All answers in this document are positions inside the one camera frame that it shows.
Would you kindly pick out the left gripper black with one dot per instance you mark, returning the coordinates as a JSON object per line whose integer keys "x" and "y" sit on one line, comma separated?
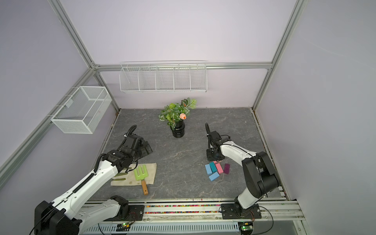
{"x": 144, "y": 152}

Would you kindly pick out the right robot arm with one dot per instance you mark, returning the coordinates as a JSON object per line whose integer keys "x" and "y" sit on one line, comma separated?
{"x": 260, "y": 174}

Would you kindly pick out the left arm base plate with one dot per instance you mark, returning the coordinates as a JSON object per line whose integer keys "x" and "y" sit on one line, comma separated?
{"x": 129, "y": 213}

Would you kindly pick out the black plant vase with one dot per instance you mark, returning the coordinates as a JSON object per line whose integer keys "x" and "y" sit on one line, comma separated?
{"x": 179, "y": 130}

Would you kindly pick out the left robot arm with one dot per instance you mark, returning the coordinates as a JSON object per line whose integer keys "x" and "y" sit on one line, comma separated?
{"x": 64, "y": 215}

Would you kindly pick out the light blue block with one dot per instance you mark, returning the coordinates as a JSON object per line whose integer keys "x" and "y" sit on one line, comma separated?
{"x": 214, "y": 176}
{"x": 208, "y": 169}

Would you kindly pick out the white slotted cable duct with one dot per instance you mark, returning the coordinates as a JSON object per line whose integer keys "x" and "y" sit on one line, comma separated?
{"x": 163, "y": 228}

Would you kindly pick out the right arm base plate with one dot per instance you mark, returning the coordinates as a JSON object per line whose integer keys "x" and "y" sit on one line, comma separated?
{"x": 235, "y": 211}

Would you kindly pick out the long white wire shelf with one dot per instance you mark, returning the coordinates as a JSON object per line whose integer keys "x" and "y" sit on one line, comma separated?
{"x": 163, "y": 76}

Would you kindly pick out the artificial green plant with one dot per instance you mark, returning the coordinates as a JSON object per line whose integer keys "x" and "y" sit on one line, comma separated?
{"x": 177, "y": 112}

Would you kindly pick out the purple block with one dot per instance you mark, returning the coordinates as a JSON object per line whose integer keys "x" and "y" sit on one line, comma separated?
{"x": 227, "y": 169}

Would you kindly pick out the white mesh wire basket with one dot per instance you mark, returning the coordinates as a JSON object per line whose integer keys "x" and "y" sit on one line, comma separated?
{"x": 83, "y": 110}

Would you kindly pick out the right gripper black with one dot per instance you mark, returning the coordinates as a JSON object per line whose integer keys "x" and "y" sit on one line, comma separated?
{"x": 209, "y": 157}

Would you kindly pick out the teal block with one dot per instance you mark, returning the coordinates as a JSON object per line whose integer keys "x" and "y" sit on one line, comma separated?
{"x": 213, "y": 167}

